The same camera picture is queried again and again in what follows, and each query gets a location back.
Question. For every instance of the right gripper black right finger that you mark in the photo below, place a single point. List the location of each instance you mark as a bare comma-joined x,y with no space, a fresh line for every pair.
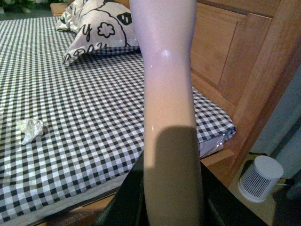
222,208

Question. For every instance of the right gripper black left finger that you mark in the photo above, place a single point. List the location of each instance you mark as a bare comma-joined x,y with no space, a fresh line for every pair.
127,208

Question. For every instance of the white tissue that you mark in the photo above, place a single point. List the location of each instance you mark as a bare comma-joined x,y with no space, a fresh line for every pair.
31,128

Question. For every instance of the white cylindrical air purifier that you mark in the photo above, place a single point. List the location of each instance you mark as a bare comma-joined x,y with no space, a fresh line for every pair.
258,181

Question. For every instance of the light blue curtain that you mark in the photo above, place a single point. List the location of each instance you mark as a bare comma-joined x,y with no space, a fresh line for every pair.
281,136

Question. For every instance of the checkered bed sheet mattress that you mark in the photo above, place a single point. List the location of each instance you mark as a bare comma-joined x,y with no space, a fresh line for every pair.
92,112

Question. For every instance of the black white printed pillow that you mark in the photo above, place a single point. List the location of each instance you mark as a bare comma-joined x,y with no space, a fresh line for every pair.
103,27

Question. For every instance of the wooden bed frame headboard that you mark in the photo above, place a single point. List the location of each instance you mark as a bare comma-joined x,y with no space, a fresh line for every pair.
243,55

